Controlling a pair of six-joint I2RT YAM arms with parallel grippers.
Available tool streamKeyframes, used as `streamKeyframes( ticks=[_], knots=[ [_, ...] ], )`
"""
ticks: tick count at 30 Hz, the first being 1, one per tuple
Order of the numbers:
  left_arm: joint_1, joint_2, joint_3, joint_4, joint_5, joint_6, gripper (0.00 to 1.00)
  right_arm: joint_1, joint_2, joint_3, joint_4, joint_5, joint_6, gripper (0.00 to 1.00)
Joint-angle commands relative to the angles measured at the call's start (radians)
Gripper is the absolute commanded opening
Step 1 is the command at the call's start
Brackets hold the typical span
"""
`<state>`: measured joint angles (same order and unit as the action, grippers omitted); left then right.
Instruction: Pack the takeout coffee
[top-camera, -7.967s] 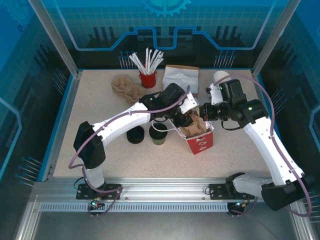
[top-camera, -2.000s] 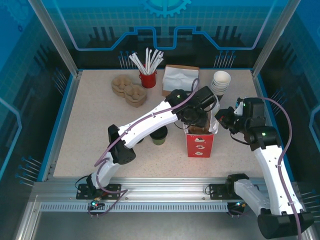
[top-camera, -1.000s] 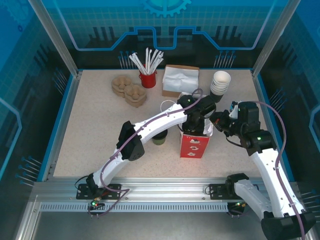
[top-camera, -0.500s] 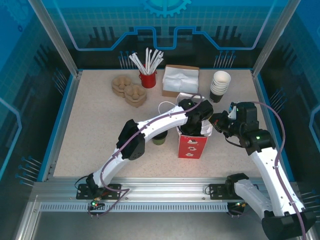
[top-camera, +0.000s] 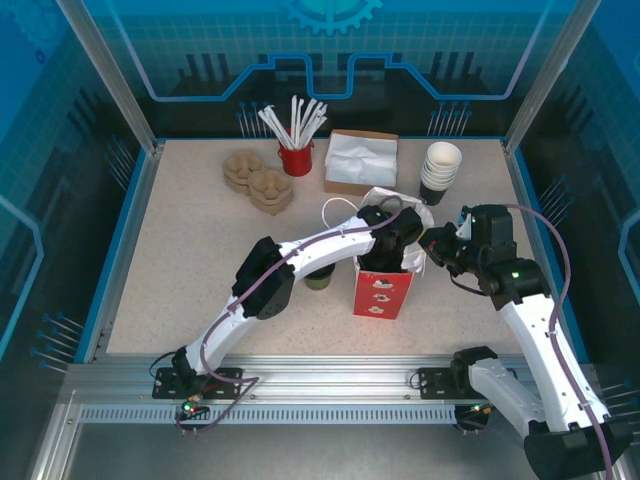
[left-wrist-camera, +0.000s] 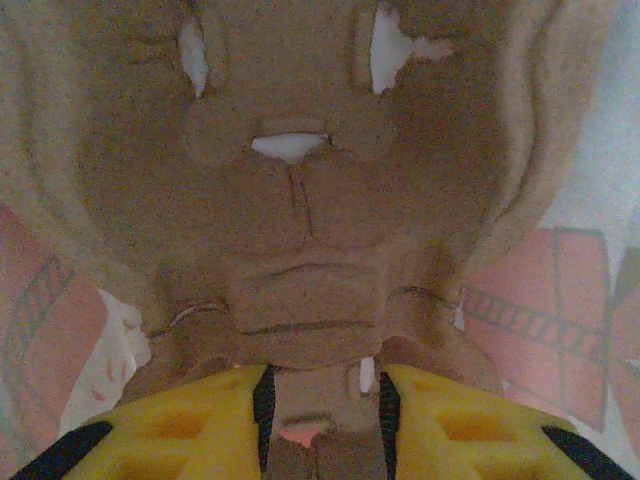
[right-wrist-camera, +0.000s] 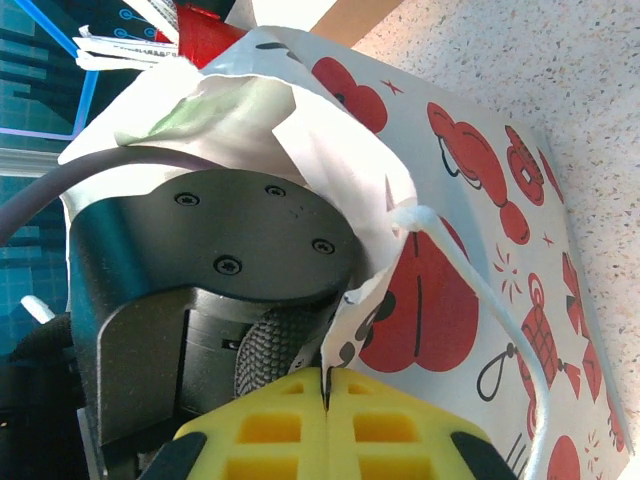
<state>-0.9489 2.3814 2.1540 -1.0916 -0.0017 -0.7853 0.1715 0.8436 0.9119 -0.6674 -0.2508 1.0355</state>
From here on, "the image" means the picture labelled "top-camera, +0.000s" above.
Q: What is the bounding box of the red white paper gift bag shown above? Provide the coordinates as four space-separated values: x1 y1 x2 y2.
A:
322 185 436 320

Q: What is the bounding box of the brown cardboard napkin box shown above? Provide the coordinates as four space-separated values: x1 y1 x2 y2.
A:
323 128 401 195

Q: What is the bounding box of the stack of paper cups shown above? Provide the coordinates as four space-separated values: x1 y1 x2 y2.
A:
418 141 463 206

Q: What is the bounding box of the white paper napkin stack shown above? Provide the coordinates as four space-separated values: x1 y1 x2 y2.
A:
325 133 399 184

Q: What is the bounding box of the red metal straw bucket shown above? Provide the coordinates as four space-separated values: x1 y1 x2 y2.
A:
277 138 315 178

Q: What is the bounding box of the tan pulp cup carrier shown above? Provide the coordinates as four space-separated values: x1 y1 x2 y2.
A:
223 149 294 206
225 164 293 217

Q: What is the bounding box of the small connector board with LED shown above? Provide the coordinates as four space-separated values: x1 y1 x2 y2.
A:
462 399 501 421
174 397 211 421

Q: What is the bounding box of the grey metal tray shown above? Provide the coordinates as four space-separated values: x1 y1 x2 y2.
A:
29 389 619 480

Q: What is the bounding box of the black right gripper cable loop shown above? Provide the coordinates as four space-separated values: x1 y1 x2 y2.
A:
448 271 490 297

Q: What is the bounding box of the side frame rail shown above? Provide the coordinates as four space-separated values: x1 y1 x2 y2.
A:
74 141 167 364
501 139 590 364

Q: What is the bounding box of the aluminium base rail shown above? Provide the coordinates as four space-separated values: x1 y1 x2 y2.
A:
64 353 601 404

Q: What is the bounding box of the aluminium frame post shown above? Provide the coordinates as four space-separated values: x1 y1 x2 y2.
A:
501 0 604 157
55 0 167 157

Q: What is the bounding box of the slotted cable duct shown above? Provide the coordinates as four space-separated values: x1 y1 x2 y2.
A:
79 404 474 426

